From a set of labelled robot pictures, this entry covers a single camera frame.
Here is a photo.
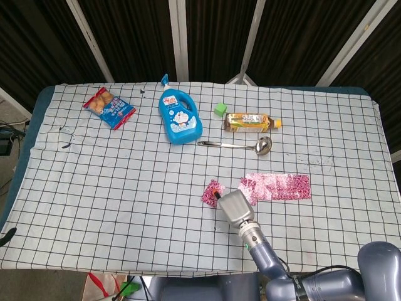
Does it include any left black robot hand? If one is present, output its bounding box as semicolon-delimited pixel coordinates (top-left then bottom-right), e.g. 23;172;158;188
0;228;17;248

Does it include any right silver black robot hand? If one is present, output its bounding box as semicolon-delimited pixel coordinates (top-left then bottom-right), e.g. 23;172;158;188
211;187;255;228

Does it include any pink patterned packet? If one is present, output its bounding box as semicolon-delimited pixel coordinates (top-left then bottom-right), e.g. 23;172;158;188
239;177;261;206
200;179;226;209

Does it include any steel ladle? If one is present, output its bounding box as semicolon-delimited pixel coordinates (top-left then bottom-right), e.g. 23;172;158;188
197;136;273;157

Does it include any yellow label tea bottle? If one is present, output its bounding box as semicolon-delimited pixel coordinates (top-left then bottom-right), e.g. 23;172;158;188
223;112;283;134

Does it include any blue grey stool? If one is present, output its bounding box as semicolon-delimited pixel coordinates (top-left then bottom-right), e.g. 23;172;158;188
147;275;263;301

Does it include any blue detergent bottle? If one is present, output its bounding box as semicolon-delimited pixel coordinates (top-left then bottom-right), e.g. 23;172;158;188
158;73;204;146

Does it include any red white bag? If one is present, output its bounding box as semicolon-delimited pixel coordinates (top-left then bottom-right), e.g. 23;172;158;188
81;272;128;301

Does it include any white black checked tablecloth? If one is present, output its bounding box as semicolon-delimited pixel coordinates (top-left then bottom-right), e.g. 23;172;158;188
0;83;393;279

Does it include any green plastic object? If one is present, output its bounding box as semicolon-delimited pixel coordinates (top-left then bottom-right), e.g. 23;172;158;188
120;281;142;297

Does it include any red blue snack bag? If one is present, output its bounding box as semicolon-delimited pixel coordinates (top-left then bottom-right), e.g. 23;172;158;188
83;87;137;131

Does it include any white frame bar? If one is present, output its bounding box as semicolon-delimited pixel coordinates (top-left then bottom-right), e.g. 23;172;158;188
0;87;32;114

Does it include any white screen frame post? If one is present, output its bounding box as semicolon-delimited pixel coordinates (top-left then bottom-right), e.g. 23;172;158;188
168;0;190;83
65;0;114;83
225;0;267;85
316;0;389;86

